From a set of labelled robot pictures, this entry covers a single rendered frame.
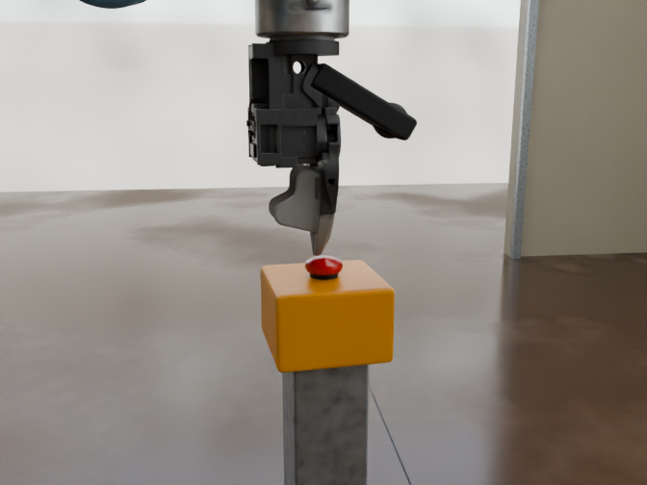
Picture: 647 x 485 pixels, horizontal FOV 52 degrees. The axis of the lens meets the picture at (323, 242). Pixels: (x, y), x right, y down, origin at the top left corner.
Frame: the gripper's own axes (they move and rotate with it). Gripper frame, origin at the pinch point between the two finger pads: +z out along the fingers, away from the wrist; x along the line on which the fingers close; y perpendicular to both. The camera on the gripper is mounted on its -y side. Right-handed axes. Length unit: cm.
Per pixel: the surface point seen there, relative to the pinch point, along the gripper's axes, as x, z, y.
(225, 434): -161, 112, 0
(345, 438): 4.1, 20.4, -1.4
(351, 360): 6.1, 10.7, -1.5
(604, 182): -366, 56, -297
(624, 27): -366, -53, -300
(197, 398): -192, 112, 9
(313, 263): 1.0, 1.9, 1.3
